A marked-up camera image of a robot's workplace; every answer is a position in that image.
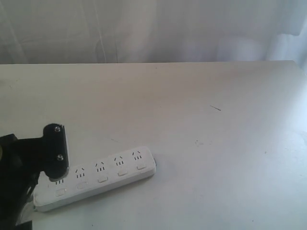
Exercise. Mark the white backdrop curtain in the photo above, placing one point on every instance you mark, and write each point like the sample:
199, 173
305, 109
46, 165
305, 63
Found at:
123, 31

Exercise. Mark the white five-outlet power strip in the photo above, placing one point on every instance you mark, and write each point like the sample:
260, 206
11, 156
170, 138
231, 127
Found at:
90, 179

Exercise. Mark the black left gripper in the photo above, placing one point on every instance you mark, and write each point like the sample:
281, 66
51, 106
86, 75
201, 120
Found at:
21, 162

